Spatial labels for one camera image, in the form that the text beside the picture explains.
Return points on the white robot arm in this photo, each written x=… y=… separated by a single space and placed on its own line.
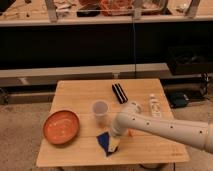
x=196 y=134

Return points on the black crate on right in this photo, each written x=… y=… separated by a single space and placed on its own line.
x=189 y=60

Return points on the small white bottle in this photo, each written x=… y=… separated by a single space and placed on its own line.
x=154 y=106

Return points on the clear plastic cup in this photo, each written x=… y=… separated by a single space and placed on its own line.
x=99 y=110

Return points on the orange ceramic bowl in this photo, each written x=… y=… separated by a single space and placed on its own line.
x=61 y=127

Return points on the black device on floor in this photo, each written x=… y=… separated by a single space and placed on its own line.
x=177 y=99

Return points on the cluttered background shelf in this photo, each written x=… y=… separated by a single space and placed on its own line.
x=86 y=12

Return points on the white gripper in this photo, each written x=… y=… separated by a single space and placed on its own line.
x=114 y=136

